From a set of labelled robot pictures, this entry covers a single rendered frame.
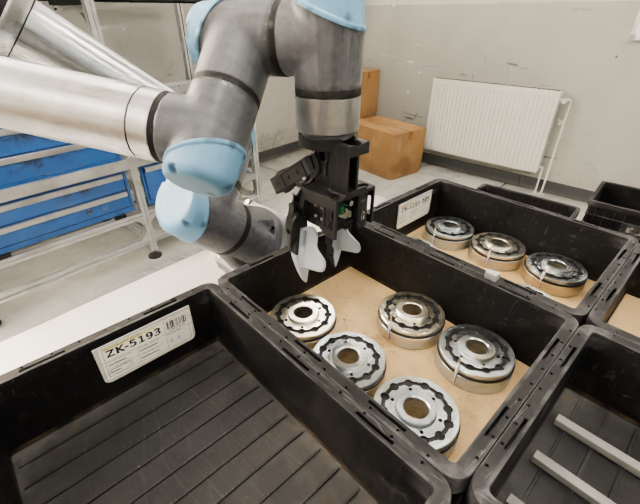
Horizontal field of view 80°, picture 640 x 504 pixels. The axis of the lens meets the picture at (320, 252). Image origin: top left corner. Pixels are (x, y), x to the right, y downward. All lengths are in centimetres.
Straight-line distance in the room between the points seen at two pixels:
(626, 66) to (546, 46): 53
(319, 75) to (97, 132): 23
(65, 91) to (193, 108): 13
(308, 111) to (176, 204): 35
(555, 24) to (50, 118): 336
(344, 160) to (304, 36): 13
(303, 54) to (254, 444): 44
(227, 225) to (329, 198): 32
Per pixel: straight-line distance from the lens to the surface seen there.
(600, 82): 351
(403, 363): 59
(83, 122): 47
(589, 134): 356
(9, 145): 215
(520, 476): 54
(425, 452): 40
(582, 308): 62
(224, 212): 72
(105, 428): 58
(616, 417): 65
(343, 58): 43
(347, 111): 44
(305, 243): 52
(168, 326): 57
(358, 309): 67
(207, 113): 41
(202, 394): 57
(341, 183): 45
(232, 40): 45
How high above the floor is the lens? 126
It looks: 32 degrees down
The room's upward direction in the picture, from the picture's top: straight up
